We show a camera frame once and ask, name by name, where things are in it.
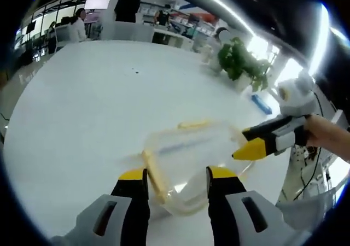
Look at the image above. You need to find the clear container with yellow buckle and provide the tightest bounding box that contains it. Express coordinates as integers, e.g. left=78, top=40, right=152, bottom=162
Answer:
left=141, top=118, right=258, bottom=219

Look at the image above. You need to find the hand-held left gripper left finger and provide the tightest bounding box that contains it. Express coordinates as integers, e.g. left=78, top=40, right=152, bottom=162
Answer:
left=50, top=168, right=151, bottom=246

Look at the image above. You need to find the shelf with white bins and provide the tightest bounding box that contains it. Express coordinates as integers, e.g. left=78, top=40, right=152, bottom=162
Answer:
left=139, top=4, right=219, bottom=37

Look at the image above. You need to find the person's right hand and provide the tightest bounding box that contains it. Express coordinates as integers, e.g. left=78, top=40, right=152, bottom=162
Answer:
left=304, top=114, right=350, bottom=162

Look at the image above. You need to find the white office chair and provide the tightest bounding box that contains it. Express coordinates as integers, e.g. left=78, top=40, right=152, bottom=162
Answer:
left=54, top=24, right=80, bottom=53

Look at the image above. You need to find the green potted plant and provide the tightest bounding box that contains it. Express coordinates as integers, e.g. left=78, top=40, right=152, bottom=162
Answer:
left=217, top=37, right=273, bottom=92

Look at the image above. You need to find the white wall screen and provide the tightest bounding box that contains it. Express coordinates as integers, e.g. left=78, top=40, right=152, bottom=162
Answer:
left=85, top=0, right=112, bottom=10

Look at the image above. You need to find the long ceiling light strip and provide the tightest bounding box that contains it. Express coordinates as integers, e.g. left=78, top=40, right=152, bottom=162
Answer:
left=188, top=0, right=264, bottom=48

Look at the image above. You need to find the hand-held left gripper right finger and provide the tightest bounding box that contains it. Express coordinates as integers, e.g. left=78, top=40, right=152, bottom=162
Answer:
left=205, top=166, right=312, bottom=246

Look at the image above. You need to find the blue flat object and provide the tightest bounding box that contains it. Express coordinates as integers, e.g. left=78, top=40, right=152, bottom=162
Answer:
left=250, top=93, right=273, bottom=115

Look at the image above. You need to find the person's white clothing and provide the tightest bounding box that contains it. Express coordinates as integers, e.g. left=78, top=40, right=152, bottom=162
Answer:
left=275, top=185, right=346, bottom=231

